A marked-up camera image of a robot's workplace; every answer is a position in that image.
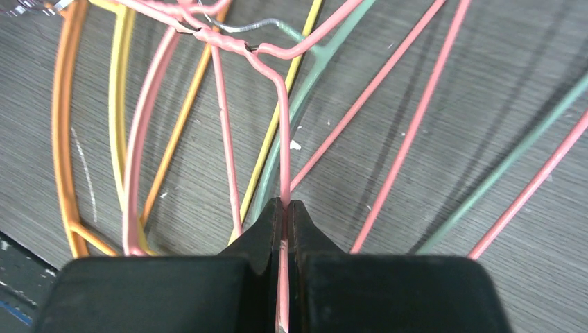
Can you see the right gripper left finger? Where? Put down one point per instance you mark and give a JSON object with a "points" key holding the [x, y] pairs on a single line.
{"points": [[233, 291]]}

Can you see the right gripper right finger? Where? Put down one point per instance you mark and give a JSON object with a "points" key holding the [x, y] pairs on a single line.
{"points": [[334, 291]]}

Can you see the pink wire hanger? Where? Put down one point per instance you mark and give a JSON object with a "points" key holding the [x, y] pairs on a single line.
{"points": [[422, 107], [181, 18]]}

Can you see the green plastic hanger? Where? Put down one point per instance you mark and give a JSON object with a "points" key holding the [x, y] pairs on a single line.
{"points": [[324, 54]]}

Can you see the pink plastic hanger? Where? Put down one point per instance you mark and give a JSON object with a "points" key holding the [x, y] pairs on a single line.
{"points": [[136, 138]]}

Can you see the orange plastic hanger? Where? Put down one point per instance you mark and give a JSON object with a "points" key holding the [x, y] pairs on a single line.
{"points": [[78, 236]]}

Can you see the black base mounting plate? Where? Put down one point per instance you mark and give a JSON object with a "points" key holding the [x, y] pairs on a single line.
{"points": [[25, 281]]}

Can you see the yellow plastic hanger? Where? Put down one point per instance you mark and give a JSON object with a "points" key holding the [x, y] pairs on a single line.
{"points": [[122, 35]]}

